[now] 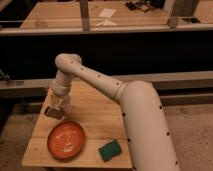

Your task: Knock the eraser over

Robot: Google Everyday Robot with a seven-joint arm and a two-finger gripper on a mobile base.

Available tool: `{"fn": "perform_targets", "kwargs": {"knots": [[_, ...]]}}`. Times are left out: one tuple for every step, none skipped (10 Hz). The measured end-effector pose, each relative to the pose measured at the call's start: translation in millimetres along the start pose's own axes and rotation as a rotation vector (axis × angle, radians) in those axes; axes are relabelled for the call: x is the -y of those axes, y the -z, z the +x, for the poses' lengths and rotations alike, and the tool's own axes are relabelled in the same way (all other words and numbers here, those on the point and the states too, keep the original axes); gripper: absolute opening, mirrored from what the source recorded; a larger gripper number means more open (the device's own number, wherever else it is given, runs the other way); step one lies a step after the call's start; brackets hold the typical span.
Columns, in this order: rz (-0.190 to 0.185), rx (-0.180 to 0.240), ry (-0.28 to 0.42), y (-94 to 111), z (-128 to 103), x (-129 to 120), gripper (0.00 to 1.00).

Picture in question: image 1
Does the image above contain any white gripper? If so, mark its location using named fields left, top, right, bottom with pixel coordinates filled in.
left=50, top=81, right=71, bottom=114

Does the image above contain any dark rectangular eraser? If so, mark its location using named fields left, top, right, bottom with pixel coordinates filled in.
left=44, top=107, right=64, bottom=120

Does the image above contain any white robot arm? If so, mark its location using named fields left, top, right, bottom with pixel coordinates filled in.
left=51, top=53, right=180, bottom=171

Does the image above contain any orange round plate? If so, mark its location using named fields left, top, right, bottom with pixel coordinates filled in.
left=47, top=121, right=85, bottom=160

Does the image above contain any green sponge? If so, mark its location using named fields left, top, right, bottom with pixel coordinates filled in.
left=98, top=140, right=122, bottom=162

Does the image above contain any white paper sheet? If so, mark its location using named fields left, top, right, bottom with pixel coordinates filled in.
left=99, top=9, right=116, bottom=18

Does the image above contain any grey metal post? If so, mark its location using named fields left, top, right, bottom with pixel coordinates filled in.
left=79, top=0, right=90, bottom=31

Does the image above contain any black cable bundle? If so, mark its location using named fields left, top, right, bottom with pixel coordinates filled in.
left=124, top=0, right=163, bottom=14

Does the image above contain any grey metal rail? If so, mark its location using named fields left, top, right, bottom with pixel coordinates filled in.
left=0, top=71, right=213, bottom=98

